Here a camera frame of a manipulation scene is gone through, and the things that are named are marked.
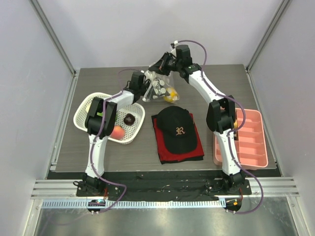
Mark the yellow tiger rolled sock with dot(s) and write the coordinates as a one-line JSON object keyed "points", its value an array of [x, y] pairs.
{"points": [[236, 124]]}

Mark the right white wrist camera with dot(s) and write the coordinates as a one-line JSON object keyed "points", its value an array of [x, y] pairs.
{"points": [[174, 44]]}

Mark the fake green cabbage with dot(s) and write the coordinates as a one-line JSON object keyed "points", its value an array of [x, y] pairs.
{"points": [[99, 109]]}

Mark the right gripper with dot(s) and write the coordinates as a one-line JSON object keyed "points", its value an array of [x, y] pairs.
{"points": [[160, 66]]}

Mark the right aluminium frame post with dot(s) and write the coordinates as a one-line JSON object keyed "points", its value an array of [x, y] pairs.
{"points": [[284, 4]]}

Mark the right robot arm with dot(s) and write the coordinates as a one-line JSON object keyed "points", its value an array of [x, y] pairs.
{"points": [[221, 114]]}

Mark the fake red peach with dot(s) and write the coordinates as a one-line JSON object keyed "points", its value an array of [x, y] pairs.
{"points": [[118, 133]]}

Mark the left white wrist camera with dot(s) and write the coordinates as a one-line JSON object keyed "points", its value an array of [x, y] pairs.
{"points": [[149, 74]]}

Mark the clear zip top bag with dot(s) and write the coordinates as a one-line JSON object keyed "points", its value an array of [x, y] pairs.
{"points": [[157, 87]]}

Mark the red folded cloth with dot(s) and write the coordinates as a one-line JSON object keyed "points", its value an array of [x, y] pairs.
{"points": [[166, 157]]}

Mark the pink divided organizer tray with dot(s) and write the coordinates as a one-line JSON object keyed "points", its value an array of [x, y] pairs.
{"points": [[250, 142]]}

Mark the aluminium front rail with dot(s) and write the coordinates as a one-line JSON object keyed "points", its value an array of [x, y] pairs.
{"points": [[64, 189]]}

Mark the black baseball cap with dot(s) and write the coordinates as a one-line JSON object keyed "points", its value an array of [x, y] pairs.
{"points": [[178, 130]]}

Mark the fake dark plum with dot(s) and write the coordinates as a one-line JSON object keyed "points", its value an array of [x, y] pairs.
{"points": [[129, 119]]}

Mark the aluminium frame post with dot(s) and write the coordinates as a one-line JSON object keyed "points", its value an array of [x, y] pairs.
{"points": [[284, 4], [51, 33]]}

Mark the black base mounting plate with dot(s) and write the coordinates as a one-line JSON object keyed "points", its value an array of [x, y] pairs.
{"points": [[164, 186]]}

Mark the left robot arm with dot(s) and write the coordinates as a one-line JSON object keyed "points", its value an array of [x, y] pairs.
{"points": [[100, 122]]}

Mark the left aluminium frame post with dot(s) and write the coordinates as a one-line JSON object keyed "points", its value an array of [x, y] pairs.
{"points": [[51, 33]]}

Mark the white slotted cable duct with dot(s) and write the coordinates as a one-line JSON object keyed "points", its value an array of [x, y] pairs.
{"points": [[97, 204]]}

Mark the fake orange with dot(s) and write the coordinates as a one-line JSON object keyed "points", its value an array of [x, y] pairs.
{"points": [[171, 95]]}

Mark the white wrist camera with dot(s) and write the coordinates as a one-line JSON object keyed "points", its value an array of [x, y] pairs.
{"points": [[149, 74], [174, 44]]}

